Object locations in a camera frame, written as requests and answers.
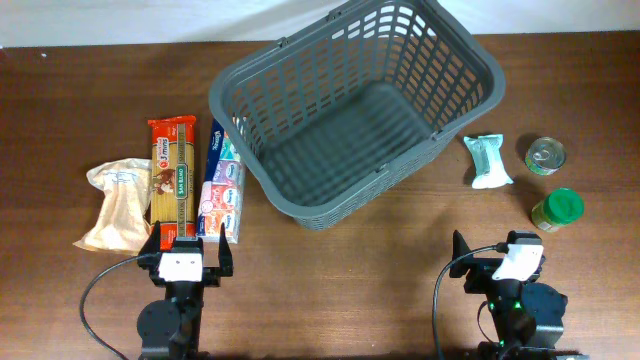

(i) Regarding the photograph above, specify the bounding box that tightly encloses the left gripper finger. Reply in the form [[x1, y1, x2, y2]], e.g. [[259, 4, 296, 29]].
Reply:
[[218, 223, 234, 277], [137, 221, 161, 268]]

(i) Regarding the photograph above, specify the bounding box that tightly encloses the beige paper bag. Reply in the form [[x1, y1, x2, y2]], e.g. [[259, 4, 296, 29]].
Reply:
[[74, 158, 151, 255]]

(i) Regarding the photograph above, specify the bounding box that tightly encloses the green lid jar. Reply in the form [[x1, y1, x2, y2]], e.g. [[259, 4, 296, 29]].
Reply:
[[531, 188, 585, 232]]

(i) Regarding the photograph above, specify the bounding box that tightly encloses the multicolour tissue multipack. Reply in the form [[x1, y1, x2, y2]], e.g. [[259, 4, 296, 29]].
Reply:
[[196, 120, 246, 244]]

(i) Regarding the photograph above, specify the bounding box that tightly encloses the teal white wipes packet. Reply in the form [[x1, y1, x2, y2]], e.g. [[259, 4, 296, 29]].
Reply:
[[463, 134, 514, 189]]

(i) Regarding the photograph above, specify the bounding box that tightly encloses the silver top tin can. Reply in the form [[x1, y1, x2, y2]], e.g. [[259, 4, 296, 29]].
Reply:
[[525, 137, 567, 176]]

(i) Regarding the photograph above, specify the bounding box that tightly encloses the orange spaghetti packet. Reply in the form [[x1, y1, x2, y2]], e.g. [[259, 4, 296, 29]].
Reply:
[[148, 115, 196, 248]]

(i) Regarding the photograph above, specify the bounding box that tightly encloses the grey plastic shopping basket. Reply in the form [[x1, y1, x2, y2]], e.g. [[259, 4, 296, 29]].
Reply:
[[209, 0, 506, 230]]

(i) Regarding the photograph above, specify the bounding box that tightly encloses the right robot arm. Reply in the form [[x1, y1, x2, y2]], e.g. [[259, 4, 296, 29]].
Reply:
[[449, 230, 568, 359]]

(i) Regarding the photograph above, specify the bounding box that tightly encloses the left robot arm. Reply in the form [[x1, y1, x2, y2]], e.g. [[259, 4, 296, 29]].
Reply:
[[137, 224, 234, 360]]

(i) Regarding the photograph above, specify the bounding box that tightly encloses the left black cable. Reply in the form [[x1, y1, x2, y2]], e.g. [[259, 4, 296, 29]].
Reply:
[[78, 253, 161, 360]]

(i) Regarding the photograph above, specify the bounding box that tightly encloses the black cable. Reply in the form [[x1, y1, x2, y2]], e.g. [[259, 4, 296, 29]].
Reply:
[[78, 253, 161, 360], [431, 242, 509, 360]]

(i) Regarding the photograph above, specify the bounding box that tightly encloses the right black cable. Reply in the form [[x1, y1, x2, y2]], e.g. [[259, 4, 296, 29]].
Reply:
[[431, 242, 509, 360]]

